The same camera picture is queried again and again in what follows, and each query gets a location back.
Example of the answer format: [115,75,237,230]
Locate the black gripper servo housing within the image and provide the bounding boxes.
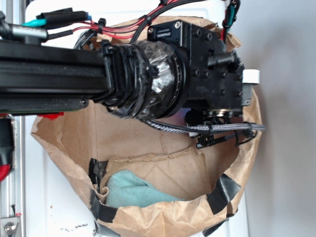
[147,20,258,118]

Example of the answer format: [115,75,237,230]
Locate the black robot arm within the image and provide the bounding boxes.
[0,20,260,121]

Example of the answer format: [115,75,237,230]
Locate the teal microfibre cloth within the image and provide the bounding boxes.
[106,170,184,208]

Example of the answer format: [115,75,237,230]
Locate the brown paper bag bin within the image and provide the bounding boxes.
[30,14,263,237]

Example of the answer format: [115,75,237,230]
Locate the grey braided cable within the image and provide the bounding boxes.
[142,118,267,135]

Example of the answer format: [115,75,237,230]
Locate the red and black wires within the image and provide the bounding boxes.
[21,0,241,44]

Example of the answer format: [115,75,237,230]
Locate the red strap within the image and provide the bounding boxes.
[0,116,15,183]

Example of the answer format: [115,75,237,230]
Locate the aluminium extrusion rail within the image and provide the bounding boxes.
[0,0,27,237]

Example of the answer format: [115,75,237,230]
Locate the metal corner bracket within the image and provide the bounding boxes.
[0,217,22,237]

